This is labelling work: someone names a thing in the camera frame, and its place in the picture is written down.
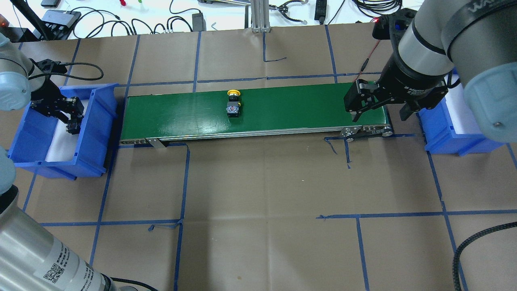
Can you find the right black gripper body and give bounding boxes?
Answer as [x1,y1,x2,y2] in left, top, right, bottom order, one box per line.
[374,55,449,111]

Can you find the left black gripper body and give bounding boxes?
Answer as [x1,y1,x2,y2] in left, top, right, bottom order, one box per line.
[30,59,67,117]

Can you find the yellow push button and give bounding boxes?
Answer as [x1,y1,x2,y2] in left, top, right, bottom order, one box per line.
[226,90,242,118]

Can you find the red push button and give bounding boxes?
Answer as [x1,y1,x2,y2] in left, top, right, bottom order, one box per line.
[66,118,82,135]

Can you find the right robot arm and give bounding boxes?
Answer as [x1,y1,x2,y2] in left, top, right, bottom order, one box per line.
[344,0,517,143]

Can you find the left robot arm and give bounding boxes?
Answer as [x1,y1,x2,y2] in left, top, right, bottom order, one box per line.
[0,35,118,291]

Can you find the blue bin with buttons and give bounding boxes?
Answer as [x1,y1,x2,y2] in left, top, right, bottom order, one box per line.
[8,83,118,180]

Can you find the white foam pad left bin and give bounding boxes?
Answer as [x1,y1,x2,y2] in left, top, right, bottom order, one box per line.
[45,120,80,162]

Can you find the white foam pad bin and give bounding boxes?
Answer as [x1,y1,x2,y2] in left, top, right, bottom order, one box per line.
[445,84,483,136]
[45,120,80,162]

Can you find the blue receiving bin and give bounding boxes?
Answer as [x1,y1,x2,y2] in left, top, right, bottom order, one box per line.
[418,85,504,156]

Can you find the white foam pad right bin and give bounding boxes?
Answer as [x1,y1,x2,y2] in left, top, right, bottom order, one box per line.
[445,84,483,136]

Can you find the green conveyor belt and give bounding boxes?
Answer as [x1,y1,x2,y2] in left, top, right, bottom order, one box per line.
[120,83,394,144]

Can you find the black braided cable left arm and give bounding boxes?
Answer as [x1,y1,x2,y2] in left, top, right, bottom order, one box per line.
[48,61,105,81]

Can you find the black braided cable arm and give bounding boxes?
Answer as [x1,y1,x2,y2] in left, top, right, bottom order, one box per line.
[48,61,105,81]
[453,222,517,291]

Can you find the red black conveyor wires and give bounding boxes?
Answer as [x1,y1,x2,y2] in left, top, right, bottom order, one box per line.
[354,39,382,84]

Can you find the aluminium frame post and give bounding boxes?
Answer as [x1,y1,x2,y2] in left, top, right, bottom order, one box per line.
[250,0,271,33]

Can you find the black braided cable right arm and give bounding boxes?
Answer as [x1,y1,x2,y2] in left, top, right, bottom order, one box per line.
[453,222,517,291]

